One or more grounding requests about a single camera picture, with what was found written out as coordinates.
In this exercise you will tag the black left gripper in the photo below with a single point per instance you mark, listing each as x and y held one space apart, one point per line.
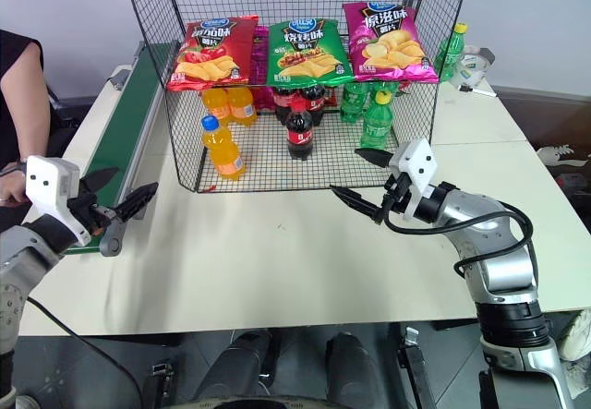
88 208

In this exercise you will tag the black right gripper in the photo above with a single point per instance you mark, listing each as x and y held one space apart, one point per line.
396 194

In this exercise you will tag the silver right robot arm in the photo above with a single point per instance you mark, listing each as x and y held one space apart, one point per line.
498 252

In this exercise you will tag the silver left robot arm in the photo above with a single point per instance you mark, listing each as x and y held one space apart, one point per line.
20 254

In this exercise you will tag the green conveyor belt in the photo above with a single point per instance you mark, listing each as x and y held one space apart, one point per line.
129 118

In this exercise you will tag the person's bare hand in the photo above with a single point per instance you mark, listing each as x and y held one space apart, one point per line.
11 185

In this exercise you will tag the green soda bottle yellow cap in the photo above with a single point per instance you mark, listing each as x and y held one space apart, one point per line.
376 123
450 51

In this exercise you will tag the cola bottle red cap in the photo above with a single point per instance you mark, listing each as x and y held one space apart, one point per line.
300 134

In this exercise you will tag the orange soda bottle blue cap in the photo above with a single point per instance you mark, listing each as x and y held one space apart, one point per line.
224 150

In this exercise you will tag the magenta potato chip bag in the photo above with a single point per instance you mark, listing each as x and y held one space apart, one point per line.
392 44

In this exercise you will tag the green potato chip bag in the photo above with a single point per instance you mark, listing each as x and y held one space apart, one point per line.
307 53

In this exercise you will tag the white marker pen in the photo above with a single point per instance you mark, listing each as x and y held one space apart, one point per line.
480 91

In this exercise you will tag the person in black shirt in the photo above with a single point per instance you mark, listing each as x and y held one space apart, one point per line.
18 81

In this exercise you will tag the clear plastic bag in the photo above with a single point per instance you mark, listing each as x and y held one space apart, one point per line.
473 65

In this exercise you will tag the purple snack bag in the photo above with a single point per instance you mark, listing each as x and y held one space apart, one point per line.
260 58

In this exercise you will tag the red potato chip bag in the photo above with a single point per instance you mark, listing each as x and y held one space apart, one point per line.
208 53

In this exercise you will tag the dark rounded shape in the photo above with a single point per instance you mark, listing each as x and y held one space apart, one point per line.
355 363
244 363

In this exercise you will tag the black metal stand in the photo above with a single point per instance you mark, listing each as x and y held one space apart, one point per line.
415 367

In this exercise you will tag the white shoe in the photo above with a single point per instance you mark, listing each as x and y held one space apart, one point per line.
577 335

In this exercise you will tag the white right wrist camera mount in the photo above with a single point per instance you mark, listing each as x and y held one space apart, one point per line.
418 162

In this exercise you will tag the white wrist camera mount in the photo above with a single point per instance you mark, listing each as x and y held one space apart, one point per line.
51 183
418 162

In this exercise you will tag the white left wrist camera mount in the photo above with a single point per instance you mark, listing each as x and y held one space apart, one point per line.
51 183

